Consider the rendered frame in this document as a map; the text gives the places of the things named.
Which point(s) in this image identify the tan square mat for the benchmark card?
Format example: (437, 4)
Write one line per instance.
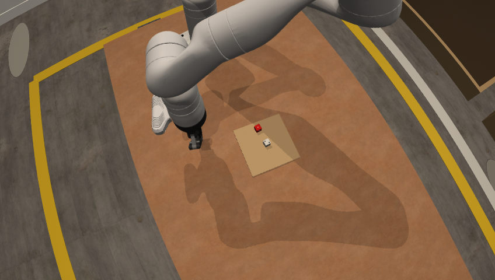
(259, 158)

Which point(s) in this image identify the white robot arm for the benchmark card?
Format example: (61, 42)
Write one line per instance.
(173, 68)

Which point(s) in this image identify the red die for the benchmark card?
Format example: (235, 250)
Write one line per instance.
(257, 128)

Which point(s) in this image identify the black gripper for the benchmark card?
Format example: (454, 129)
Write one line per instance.
(194, 133)

